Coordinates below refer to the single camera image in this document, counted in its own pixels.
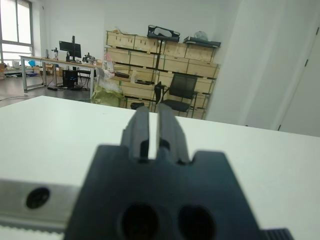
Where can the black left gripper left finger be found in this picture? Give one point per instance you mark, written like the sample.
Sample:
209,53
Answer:
136,130

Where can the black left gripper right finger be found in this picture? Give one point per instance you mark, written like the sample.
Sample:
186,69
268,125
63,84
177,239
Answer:
172,135

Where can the brown cardboard box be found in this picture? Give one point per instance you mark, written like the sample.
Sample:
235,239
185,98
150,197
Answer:
47,70

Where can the pale wooden crate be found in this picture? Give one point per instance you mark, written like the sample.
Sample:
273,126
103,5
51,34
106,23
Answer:
143,60
143,73
200,53
120,40
120,56
205,100
202,69
175,49
163,77
147,44
201,113
173,63
145,102
206,86
137,90

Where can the yellow-green bag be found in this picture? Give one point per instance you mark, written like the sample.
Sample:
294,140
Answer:
107,96

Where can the black mesh office chair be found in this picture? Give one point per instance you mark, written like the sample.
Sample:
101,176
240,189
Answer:
183,85

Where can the white plastic bag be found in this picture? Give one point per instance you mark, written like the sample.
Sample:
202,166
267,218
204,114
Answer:
105,76

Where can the pink white package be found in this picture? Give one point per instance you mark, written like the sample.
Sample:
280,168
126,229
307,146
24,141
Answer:
108,62

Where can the black computer tower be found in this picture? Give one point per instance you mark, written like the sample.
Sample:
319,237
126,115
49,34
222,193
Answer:
70,78

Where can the black desk device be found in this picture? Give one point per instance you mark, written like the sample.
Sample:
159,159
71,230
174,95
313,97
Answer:
89,58

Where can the black power strip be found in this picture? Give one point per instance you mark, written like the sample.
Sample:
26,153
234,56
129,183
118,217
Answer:
53,88

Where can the flat black tray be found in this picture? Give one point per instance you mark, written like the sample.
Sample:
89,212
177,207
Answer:
202,43

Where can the grey helmet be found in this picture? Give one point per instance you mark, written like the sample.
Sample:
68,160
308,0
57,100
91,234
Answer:
202,35

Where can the black computer monitor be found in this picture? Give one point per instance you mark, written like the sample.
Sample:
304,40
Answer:
70,48

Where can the small black desk stand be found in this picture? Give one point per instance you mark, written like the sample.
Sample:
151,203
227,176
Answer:
55,53

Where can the white door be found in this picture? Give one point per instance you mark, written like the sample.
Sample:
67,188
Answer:
302,95

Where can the white bucket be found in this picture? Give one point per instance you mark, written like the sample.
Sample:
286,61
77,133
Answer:
16,64

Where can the large room window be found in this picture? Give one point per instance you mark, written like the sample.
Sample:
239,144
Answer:
15,27

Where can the white frame wooden desk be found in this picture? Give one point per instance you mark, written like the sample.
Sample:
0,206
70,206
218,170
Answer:
50,60

